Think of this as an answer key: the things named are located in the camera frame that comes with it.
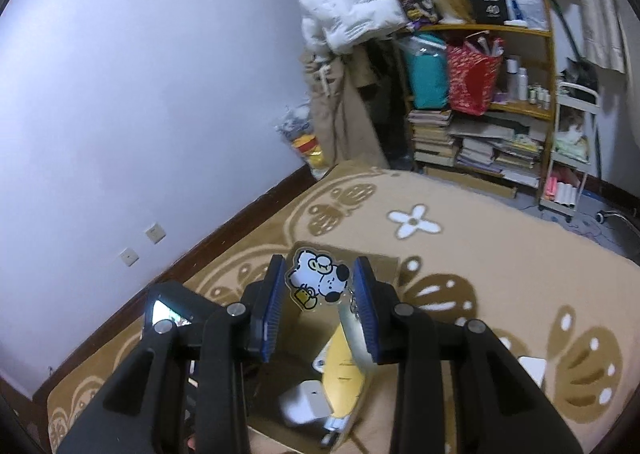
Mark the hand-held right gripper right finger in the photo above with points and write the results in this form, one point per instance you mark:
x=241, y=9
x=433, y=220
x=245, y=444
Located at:
x=370, y=321

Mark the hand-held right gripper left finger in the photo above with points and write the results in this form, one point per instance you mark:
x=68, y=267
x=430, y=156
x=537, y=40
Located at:
x=272, y=306

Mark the printed cardboard box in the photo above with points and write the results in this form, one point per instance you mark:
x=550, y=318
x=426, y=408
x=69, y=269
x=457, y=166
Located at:
x=310, y=334

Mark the white charger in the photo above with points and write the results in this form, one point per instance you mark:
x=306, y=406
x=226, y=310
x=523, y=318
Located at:
x=305, y=401

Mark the clear plastic bag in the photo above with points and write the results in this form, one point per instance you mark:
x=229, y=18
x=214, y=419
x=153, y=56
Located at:
x=300, y=133

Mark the small stack of books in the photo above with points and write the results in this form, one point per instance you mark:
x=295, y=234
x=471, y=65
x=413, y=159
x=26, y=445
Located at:
x=432, y=138

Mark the khaki trousers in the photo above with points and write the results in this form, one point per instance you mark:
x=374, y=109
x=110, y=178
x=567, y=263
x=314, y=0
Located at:
x=340, y=118

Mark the large stack of books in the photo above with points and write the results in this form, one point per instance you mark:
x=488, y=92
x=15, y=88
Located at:
x=500, y=153

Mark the white metal cart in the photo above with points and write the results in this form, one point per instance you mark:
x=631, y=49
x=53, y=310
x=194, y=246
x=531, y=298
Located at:
x=550, y=168

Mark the teal bag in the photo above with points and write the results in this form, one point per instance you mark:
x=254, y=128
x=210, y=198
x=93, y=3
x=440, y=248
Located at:
x=425, y=78

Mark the red patterned bag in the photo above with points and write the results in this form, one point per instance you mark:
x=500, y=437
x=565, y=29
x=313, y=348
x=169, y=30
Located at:
x=472, y=81

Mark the pale green packet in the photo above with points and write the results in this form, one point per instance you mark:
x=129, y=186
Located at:
x=570, y=148

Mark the clear bottle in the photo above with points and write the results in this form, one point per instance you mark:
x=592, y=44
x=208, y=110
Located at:
x=512, y=78

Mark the white bottle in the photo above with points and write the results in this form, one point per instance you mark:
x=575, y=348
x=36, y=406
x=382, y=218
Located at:
x=523, y=83

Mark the wooden shelf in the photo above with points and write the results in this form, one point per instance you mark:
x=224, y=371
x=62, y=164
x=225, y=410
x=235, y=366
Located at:
x=549, y=83

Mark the black bag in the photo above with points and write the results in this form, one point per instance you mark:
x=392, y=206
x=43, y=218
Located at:
x=580, y=81

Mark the black box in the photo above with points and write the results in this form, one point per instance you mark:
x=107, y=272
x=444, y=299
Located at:
x=487, y=3

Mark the white curtain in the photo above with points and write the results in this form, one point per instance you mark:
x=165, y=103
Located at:
x=595, y=8

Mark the wall socket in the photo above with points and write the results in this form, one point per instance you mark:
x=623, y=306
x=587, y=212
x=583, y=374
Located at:
x=129, y=257
x=155, y=233

